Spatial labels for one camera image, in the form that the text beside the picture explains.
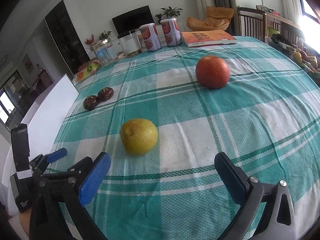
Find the wooden desk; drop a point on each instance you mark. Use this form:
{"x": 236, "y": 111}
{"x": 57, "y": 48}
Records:
{"x": 286, "y": 26}

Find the teal plaid tablecloth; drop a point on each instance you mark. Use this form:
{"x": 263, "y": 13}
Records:
{"x": 266, "y": 119}

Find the glass jar gold lid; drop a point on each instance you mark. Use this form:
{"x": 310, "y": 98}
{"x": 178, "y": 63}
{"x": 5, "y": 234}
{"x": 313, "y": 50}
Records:
{"x": 105, "y": 52}

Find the black television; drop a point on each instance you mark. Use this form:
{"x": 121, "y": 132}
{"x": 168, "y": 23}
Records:
{"x": 133, "y": 19}

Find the dark mangosteen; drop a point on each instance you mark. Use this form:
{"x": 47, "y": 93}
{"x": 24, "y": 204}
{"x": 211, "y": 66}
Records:
{"x": 90, "y": 102}
{"x": 105, "y": 94}

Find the wooden chair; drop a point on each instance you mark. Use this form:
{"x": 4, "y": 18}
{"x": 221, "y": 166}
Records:
{"x": 252, "y": 23}

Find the clear jar black lid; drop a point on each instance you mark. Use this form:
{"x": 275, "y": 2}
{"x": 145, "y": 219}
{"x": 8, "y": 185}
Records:
{"x": 130, "y": 43}

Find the orange lounge chair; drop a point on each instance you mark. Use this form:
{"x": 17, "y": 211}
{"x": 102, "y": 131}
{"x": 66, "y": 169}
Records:
{"x": 218, "y": 18}

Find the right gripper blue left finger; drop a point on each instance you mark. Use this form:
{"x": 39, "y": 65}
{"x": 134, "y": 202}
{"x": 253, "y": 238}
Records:
{"x": 75, "y": 191}

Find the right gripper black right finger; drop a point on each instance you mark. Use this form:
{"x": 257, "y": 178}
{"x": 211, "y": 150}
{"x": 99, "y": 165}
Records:
{"x": 278, "y": 218}

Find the large yellow-green citrus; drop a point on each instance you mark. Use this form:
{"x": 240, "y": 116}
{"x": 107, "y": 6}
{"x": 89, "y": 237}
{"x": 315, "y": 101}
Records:
{"x": 138, "y": 136}

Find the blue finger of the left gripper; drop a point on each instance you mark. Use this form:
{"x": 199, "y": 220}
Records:
{"x": 82, "y": 166}
{"x": 42, "y": 161}

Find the potted green plant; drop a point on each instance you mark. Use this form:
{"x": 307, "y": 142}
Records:
{"x": 170, "y": 12}

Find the fruit print tissue pack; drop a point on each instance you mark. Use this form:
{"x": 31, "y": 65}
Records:
{"x": 86, "y": 70}

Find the orange book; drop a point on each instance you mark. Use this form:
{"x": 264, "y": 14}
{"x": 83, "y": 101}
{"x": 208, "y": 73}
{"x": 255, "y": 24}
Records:
{"x": 207, "y": 38}

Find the fruit tray on side table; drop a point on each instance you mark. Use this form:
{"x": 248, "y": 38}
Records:
{"x": 307, "y": 63}

